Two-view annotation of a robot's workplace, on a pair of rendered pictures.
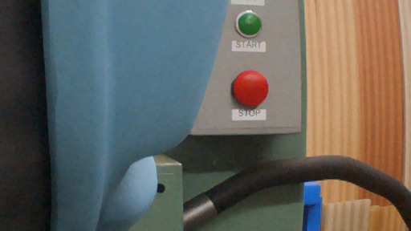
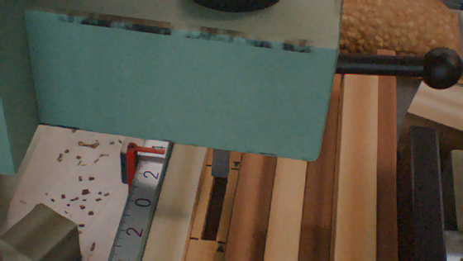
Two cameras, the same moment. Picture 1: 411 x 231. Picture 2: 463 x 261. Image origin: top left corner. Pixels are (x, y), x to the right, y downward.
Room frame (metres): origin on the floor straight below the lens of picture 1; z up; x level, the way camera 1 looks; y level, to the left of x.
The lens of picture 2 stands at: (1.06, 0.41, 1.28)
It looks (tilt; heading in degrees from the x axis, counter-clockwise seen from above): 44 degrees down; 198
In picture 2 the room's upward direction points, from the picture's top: 4 degrees clockwise
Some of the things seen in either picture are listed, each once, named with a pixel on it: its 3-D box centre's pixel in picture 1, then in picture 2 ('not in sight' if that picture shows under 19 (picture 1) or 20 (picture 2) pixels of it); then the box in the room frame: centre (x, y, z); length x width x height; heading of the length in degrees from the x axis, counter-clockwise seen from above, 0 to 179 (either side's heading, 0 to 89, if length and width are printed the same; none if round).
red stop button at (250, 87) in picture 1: (250, 87); not in sight; (0.67, -0.04, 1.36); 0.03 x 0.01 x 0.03; 103
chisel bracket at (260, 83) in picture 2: not in sight; (188, 54); (0.77, 0.29, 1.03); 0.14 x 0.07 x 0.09; 103
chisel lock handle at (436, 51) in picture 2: not in sight; (392, 62); (0.75, 0.39, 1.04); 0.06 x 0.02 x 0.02; 103
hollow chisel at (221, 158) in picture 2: not in sight; (221, 139); (0.77, 0.31, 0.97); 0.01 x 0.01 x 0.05; 13
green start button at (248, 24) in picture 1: (249, 24); not in sight; (0.67, -0.04, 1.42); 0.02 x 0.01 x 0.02; 103
